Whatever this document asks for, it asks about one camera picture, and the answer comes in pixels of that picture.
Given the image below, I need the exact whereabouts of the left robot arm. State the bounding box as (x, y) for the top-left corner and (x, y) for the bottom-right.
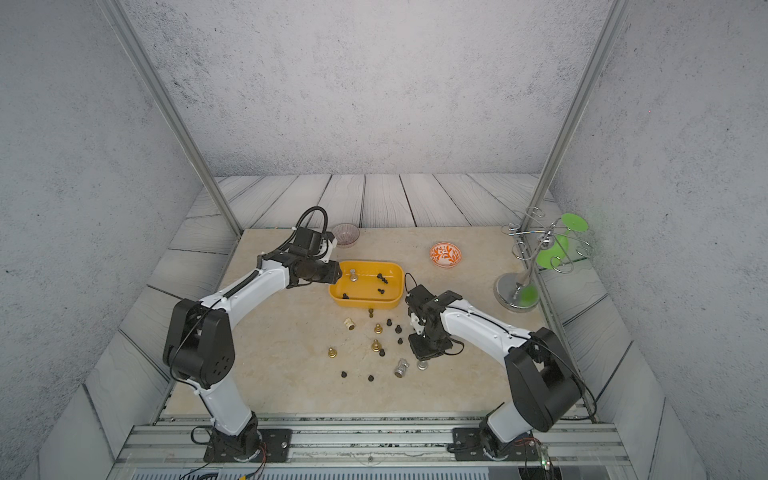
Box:
(163, 206), (342, 462)

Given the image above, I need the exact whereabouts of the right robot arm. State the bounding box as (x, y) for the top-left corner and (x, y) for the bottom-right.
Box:
(405, 284), (589, 460)

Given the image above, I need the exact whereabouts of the silver rook chess piece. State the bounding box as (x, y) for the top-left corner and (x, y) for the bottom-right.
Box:
(393, 358), (409, 379)

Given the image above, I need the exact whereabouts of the yellow plastic storage box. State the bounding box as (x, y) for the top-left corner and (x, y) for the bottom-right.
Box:
(329, 260), (405, 310)

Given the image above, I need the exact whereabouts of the striped glass bowl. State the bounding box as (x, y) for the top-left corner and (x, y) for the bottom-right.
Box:
(331, 223), (360, 248)

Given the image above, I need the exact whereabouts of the orange patterned bowl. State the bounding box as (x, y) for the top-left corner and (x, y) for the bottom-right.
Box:
(429, 242), (463, 269)

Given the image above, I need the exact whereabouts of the metal cup tree stand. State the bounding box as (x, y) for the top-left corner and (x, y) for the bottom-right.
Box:
(494, 206), (592, 312)

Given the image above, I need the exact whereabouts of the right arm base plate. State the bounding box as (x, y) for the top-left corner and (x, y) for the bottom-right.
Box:
(446, 427), (539, 462)

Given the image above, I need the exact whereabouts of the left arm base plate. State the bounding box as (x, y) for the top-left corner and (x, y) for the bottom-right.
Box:
(203, 428), (293, 463)

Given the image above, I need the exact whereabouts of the right aluminium frame post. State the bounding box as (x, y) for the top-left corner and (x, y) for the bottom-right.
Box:
(521, 0), (630, 229)

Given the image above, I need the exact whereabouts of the aluminium frame post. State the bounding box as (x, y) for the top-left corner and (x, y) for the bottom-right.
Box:
(521, 0), (630, 229)
(98, 0), (244, 239)

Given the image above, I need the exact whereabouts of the left aluminium frame post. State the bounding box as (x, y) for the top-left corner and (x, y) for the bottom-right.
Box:
(98, 0), (244, 239)

